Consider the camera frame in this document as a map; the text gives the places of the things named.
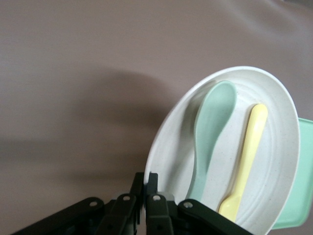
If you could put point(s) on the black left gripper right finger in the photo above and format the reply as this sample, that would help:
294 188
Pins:
159 215

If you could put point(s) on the mint green plastic spoon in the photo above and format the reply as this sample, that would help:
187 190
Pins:
212 117

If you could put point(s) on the round white speckled plate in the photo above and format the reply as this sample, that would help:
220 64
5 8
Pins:
274 159

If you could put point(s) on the brown table mat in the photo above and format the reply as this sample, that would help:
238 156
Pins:
73 61

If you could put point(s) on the pale yellow plastic fork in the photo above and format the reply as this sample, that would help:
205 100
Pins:
252 142

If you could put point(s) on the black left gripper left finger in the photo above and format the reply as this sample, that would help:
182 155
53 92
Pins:
122 210

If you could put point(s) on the mint green rectangular tray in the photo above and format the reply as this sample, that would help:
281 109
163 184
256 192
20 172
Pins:
300 183

